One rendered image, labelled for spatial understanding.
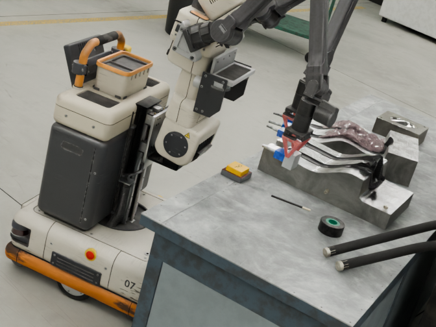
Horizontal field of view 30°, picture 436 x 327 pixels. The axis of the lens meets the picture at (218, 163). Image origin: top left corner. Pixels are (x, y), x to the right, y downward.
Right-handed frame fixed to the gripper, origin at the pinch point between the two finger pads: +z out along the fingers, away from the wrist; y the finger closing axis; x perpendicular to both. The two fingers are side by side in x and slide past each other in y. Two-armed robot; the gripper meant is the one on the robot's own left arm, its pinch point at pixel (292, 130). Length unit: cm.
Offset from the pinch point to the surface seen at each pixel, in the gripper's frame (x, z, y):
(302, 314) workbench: -48, 14, -80
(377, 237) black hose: -52, 3, -41
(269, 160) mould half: -2.6, 5.7, -19.9
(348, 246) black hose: -46, 6, -50
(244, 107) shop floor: 125, 99, 231
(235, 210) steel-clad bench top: -10, 10, -55
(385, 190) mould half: -40.8, 5.1, -2.6
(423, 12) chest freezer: 132, 82, 655
